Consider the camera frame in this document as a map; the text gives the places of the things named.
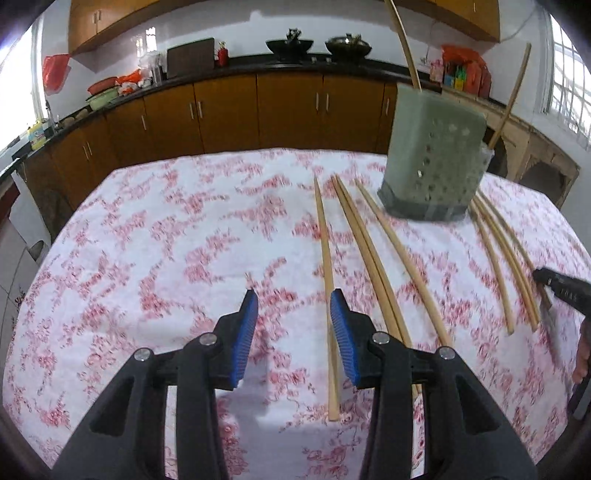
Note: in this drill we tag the small red bottle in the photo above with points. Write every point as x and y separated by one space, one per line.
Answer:
223 55

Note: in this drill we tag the orange white plastic bag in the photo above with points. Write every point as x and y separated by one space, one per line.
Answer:
134 78

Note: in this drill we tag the wooden chopstick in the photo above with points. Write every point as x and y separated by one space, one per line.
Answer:
327 277
511 240
364 230
498 277
517 277
406 266
406 46
355 230
512 92

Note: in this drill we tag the wooden upper wall cabinet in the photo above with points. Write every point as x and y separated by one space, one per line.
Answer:
461 14

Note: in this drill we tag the green perforated utensil holder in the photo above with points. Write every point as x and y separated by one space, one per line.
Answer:
429 152

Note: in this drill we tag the wooden lower kitchen cabinets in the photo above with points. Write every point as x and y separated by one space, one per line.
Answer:
231 115

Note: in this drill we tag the red floral tablecloth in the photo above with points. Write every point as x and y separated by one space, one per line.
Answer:
161 240

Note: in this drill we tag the orange plastic bags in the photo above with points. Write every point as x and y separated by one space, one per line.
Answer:
466 64

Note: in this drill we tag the yellow container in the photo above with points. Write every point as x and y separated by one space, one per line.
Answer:
38 136

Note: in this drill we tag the dark cutting board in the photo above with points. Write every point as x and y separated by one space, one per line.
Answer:
191 57

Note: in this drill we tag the concrete arched shelf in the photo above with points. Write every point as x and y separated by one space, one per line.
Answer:
531 138

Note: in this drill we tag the white appliance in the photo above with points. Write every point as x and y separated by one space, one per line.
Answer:
23 221

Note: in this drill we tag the person's right hand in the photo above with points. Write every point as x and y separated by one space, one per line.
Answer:
584 355

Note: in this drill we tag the hanging red plastic bag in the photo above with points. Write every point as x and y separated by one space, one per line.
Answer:
56 74

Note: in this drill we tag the barred window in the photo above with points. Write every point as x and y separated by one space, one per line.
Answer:
570 69

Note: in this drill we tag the wooden chopsticks leaning left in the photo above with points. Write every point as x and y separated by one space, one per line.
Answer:
138 18

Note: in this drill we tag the steel containers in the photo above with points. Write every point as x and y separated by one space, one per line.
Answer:
157 71

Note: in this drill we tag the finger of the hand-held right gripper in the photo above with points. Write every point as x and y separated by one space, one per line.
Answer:
568 290

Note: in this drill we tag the green basin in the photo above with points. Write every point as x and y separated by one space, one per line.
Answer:
104 100

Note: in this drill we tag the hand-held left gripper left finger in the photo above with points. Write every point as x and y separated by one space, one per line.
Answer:
244 332

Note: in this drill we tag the bright window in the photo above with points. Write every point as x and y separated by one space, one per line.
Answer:
18 83

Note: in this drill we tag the black wok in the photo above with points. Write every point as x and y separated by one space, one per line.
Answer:
348 46
288 48

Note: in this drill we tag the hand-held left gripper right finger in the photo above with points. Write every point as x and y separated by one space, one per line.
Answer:
341 332

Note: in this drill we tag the black kitchen countertop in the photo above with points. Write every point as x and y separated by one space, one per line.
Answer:
286 67

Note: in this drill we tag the red basin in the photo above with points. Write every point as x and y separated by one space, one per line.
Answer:
101 85

